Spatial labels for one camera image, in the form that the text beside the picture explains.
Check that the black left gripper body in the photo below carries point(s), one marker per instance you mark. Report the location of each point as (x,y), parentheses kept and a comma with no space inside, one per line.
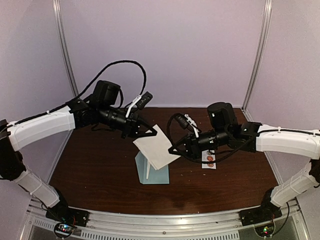
(129,125)

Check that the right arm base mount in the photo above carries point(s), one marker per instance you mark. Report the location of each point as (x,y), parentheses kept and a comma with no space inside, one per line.
(261,219)

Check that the aluminium frame post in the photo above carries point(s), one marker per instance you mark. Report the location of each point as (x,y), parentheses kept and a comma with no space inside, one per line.
(64,46)
(263,36)

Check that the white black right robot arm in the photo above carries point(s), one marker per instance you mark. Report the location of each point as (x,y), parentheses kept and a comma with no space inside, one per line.
(257,137)

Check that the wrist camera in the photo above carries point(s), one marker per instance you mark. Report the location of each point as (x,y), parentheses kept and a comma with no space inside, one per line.
(186,122)
(140,102)

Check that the left aluminium frame post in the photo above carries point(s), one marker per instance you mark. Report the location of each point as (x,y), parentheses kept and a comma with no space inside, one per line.
(64,46)

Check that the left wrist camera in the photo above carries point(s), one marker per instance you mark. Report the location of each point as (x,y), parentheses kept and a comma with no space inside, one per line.
(140,102)

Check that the beige ornate letter paper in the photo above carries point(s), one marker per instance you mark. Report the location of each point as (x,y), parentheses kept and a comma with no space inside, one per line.
(148,166)

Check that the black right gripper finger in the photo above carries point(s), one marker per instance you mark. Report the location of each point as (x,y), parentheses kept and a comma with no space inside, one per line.
(179,153)
(180,146)

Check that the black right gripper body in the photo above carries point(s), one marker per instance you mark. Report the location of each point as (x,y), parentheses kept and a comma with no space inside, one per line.
(196,150)

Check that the right aluminium frame post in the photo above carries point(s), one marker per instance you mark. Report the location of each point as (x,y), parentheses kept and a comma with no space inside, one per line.
(263,36)

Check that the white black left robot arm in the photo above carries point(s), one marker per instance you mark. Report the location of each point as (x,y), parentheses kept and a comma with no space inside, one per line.
(97,108)

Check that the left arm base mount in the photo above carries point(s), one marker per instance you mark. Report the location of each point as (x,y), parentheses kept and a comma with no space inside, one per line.
(68,224)

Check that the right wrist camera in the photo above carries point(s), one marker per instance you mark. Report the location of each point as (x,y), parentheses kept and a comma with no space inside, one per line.
(186,122)

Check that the front aluminium rail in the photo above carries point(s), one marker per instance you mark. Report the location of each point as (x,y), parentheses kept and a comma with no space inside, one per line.
(221,225)

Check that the sticker sheet with three seals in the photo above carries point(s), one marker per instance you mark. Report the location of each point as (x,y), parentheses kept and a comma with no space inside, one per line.
(208,157)

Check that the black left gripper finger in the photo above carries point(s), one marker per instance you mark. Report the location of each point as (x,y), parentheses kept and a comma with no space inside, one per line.
(148,133)
(143,127)

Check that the light blue envelope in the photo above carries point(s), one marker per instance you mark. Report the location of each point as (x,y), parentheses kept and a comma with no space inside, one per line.
(156,177)

